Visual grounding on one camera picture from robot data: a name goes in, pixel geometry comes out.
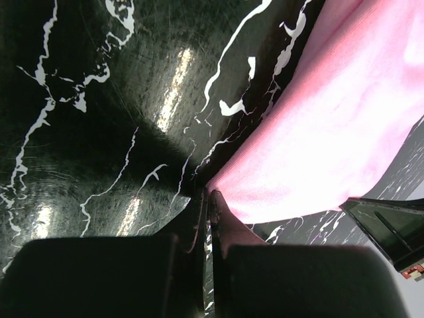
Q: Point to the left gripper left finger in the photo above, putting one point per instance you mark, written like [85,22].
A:
[143,276]

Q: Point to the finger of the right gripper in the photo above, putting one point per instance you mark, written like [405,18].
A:
[394,227]

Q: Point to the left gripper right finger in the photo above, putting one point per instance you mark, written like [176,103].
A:
[255,279]

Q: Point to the pink t shirt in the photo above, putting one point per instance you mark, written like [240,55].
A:
[338,125]

